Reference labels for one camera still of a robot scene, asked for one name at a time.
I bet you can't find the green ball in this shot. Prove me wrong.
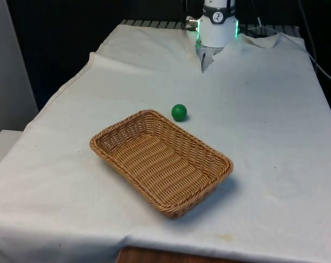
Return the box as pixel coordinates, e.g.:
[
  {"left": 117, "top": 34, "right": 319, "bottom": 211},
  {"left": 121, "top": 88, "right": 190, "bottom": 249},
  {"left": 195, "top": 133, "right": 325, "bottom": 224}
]
[{"left": 171, "top": 104, "right": 188, "bottom": 122}]

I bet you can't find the wicker basket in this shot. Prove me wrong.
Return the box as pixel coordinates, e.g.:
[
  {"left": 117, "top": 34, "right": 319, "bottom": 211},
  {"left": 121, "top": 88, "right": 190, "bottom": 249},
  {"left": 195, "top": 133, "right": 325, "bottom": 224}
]
[{"left": 89, "top": 109, "right": 234, "bottom": 220}]

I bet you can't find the white cabinet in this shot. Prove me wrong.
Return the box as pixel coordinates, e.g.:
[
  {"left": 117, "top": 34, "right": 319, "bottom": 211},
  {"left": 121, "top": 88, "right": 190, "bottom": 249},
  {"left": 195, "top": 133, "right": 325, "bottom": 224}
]
[{"left": 0, "top": 0, "right": 39, "bottom": 143}]

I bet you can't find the grey cable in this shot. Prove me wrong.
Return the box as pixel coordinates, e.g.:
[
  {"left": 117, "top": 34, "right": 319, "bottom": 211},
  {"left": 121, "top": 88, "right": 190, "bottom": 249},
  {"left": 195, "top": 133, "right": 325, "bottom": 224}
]
[{"left": 298, "top": 0, "right": 331, "bottom": 85}]

